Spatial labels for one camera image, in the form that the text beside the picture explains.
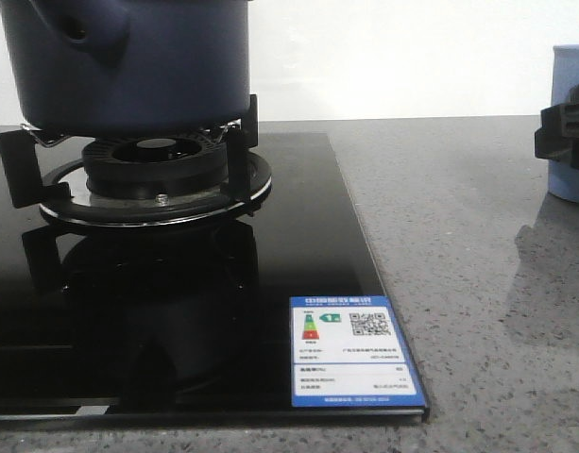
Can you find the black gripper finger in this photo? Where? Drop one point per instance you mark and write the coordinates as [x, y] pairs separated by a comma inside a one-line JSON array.
[[558, 136]]

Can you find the light blue ribbed cup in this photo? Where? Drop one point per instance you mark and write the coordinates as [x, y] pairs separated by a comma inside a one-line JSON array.
[[563, 181]]

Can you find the dark blue cooking pot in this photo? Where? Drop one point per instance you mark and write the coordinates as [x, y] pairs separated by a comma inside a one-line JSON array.
[[122, 68]]

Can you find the blue energy efficiency label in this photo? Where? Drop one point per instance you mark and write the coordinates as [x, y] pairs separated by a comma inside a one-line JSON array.
[[348, 351]]

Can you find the right black gas burner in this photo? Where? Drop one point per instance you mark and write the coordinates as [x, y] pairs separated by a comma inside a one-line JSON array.
[[140, 168]]

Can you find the black glass gas stove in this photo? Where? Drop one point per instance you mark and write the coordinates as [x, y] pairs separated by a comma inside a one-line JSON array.
[[184, 324]]

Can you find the right black pan support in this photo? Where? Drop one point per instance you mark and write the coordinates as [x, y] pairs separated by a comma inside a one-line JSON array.
[[63, 196]]

